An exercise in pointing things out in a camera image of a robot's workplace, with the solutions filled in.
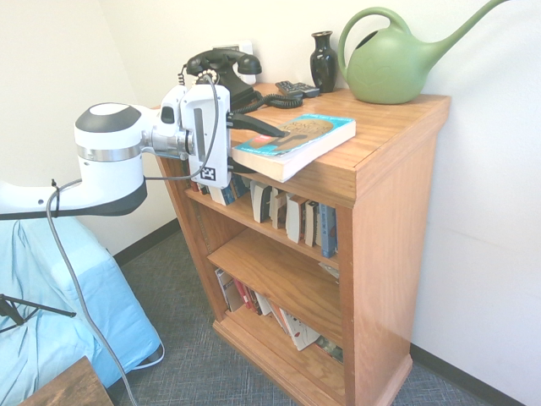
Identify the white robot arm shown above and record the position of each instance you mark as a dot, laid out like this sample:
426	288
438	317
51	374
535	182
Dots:
110	139

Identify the green plastic watering can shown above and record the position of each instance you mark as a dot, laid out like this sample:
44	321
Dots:
389	72

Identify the tan covered paperback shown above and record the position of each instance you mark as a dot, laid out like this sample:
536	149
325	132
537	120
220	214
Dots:
279	209

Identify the black tripod stand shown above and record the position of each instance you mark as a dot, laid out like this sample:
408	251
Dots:
42	307

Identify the dark wooden table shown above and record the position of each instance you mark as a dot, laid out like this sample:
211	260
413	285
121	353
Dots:
72	389

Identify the black remote control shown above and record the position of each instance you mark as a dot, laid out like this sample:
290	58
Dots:
310	90
285	86

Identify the black glossy vase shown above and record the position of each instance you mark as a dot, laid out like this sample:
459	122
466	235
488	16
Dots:
323	63

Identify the wooden bookshelf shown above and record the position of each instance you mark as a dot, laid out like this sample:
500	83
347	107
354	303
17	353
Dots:
380	254

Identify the teal paperback book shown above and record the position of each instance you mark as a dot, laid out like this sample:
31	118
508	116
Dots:
321	131

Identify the grey covered book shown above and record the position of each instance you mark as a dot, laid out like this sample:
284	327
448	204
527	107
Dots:
226	292

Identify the white wall plate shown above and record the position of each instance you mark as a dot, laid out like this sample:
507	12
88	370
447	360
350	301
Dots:
246	46

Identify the bright red book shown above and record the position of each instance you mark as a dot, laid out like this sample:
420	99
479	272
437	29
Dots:
242	294

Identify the light blue covered furniture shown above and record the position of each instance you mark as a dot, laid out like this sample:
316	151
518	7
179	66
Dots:
118	304

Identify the plain white book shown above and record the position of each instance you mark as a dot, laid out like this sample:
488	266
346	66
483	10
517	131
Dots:
263	305

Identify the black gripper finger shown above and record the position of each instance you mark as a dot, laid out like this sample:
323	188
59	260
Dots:
238	168
258	123

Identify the flat patterned booklet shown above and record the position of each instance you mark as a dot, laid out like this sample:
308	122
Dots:
330	272

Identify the blue spined book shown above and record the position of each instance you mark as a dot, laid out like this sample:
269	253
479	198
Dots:
240	186

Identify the white paged leaning book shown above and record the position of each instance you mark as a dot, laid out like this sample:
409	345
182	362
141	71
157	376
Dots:
217	195

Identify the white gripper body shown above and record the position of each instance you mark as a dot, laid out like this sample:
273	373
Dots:
211	127

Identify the brown covered thick paperback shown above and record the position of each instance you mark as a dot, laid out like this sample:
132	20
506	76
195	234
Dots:
293	220

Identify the black covered paperback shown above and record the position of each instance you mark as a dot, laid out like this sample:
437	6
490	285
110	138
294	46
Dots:
260	201

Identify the thin leaning books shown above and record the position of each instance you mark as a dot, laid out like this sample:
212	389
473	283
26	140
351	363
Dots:
277	315

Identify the black rotary telephone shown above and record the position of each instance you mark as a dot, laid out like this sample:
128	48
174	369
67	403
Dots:
236	84
287	101

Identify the tall blue book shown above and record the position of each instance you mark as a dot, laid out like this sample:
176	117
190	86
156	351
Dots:
328	232

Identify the white book with red marks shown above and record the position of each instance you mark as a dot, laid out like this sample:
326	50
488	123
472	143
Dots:
302	334

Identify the black and white paperback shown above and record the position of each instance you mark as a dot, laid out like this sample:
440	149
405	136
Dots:
312	224

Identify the dark red book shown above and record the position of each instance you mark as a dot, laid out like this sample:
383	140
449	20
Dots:
253	301

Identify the dark patterned flat book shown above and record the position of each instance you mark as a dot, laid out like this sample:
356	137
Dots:
331	350

